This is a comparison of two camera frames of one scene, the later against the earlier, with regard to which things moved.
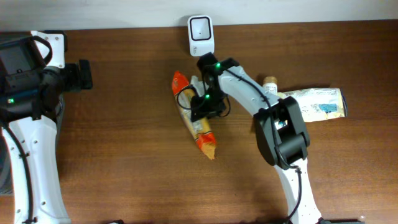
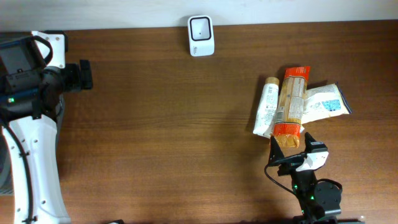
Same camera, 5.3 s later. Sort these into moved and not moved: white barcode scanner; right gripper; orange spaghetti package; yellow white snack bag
Moved: orange spaghetti package; right gripper
Not moved: yellow white snack bag; white barcode scanner
